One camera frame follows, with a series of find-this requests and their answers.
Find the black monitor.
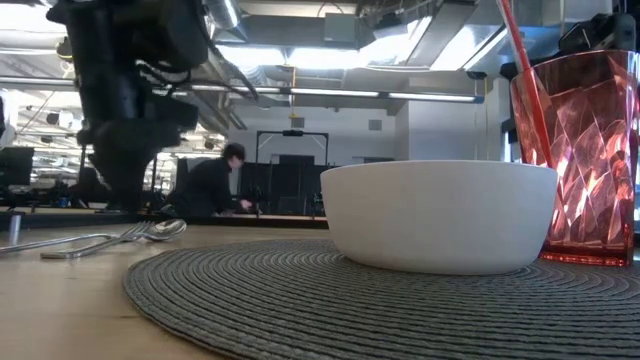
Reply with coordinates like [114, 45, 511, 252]
[0, 146, 35, 187]

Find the black station frame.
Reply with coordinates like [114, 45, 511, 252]
[254, 129, 330, 216]

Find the black table frame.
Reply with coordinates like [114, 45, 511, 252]
[0, 208, 330, 232]

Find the silver metal post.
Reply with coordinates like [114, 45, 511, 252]
[8, 213, 22, 246]

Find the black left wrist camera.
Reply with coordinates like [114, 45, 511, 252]
[163, 0, 211, 70]

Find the silver fork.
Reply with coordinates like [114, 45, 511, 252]
[0, 221, 156, 254]

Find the person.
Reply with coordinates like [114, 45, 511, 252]
[167, 142, 255, 217]

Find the grey round woven placemat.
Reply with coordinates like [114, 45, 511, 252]
[122, 238, 640, 360]

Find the round silver air duct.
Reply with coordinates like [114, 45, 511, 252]
[203, 0, 249, 44]

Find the red straw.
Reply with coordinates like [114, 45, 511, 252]
[494, 0, 555, 169]

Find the black partition panel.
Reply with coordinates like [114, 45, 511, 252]
[238, 154, 341, 217]

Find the white bowl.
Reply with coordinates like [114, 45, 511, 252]
[319, 159, 559, 277]

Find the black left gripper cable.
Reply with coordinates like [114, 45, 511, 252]
[134, 44, 260, 102]

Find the silver spoon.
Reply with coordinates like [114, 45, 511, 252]
[40, 218, 188, 261]

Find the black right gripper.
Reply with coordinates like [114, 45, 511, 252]
[500, 12, 640, 84]

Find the red faceted plastic cup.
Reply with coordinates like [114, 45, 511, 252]
[509, 48, 640, 268]

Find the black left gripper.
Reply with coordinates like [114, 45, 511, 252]
[74, 69, 201, 212]

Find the long tube light fixture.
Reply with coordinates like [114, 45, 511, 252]
[188, 83, 485, 105]

